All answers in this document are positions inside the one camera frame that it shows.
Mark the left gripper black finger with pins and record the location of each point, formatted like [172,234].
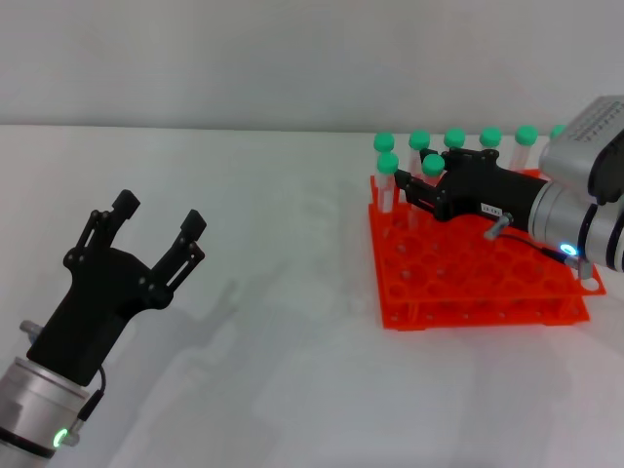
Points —
[124,205]
[192,226]

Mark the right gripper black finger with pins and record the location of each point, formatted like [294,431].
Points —
[424,195]
[463,158]

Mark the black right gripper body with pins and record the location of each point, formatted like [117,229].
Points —
[492,195]

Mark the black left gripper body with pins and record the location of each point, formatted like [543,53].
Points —
[102,302]

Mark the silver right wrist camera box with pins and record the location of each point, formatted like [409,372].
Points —
[575,151]

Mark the orange plastic test tube rack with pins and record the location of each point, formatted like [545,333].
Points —
[463,273]

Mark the silver plug on gripper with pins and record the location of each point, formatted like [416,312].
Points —
[498,226]
[31,331]

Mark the silver plug on right gripper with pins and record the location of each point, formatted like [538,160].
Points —
[498,226]

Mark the silver plug on left gripper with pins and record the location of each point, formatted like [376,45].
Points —
[31,331]

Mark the green-capped clear test tube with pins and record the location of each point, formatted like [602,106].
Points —
[454,137]
[433,166]
[388,163]
[558,131]
[490,136]
[384,141]
[526,135]
[419,140]

